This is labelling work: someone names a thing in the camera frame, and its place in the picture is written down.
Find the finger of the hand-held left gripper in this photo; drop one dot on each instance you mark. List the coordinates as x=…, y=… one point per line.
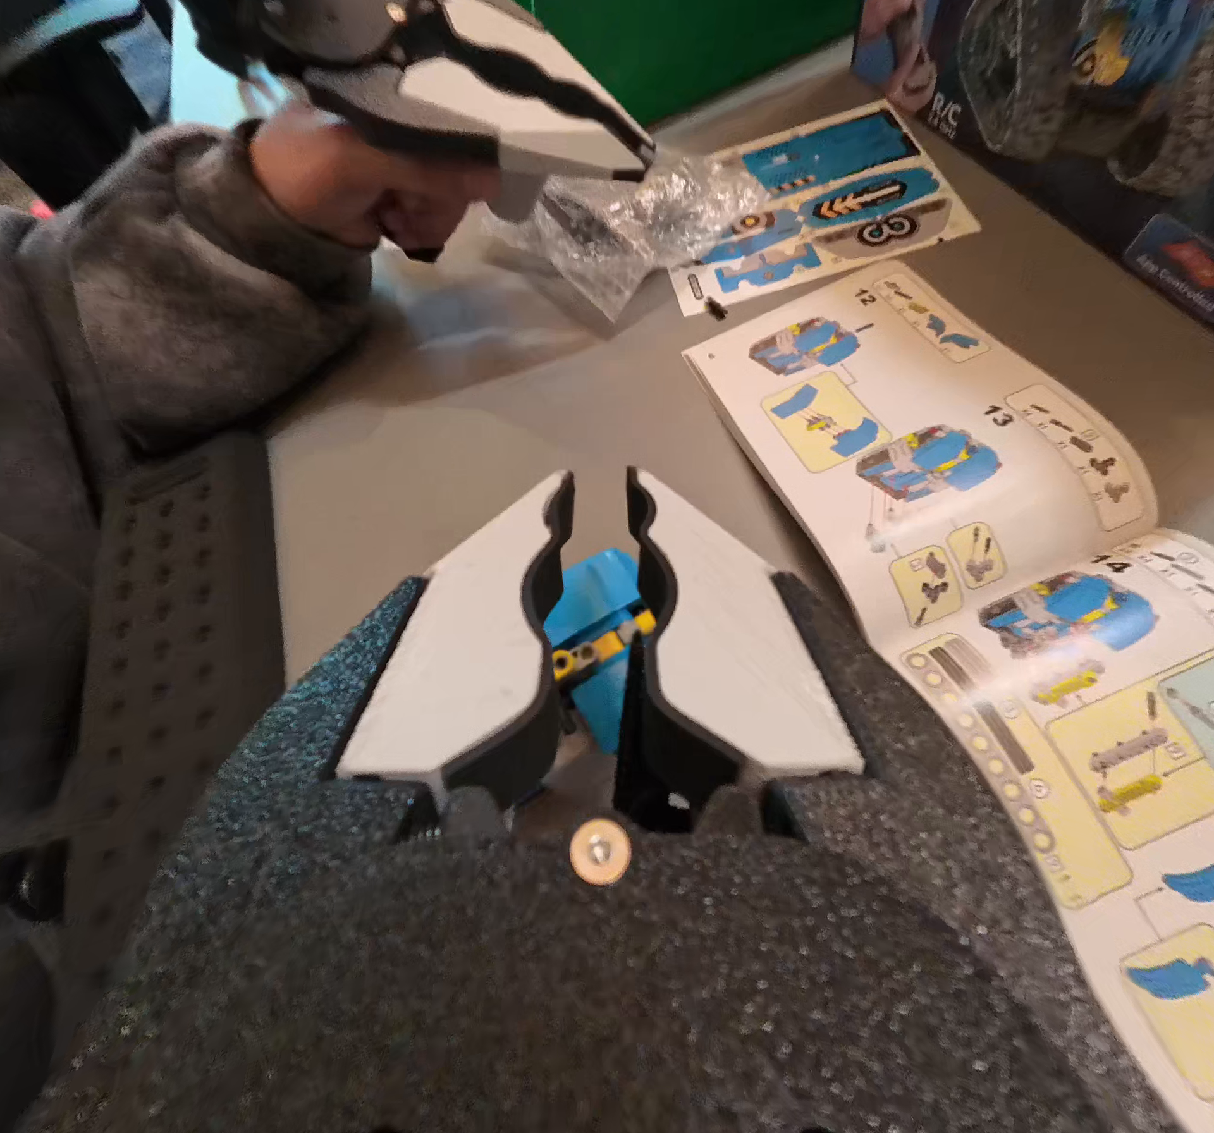
x=502, y=37
x=474, y=112

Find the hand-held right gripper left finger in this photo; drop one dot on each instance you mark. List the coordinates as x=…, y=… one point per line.
x=445, y=677

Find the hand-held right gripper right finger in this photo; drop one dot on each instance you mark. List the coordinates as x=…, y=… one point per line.
x=758, y=677

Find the blue yellow toy brick model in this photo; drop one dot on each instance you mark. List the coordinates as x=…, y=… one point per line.
x=598, y=601

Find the person's left forearm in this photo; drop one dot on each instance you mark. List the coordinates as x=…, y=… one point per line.
x=208, y=298

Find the grey desk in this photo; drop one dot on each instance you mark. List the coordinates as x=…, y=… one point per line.
x=474, y=394

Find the person's left hand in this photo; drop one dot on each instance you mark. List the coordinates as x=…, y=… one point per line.
x=331, y=175

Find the clear plastic bag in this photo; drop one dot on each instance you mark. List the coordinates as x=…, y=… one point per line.
x=616, y=222

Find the green plastic bin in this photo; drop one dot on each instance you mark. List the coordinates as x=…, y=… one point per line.
x=682, y=13

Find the white instruction booklet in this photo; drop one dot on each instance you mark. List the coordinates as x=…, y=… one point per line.
x=947, y=535

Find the black office chair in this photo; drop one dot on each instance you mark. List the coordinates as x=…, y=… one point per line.
x=66, y=61

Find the printed paper sheet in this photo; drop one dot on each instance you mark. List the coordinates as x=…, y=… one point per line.
x=824, y=193

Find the black round knob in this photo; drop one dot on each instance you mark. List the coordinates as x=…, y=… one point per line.
x=33, y=881

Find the dark blue toy kit box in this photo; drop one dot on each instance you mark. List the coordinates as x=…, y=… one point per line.
x=1061, y=61

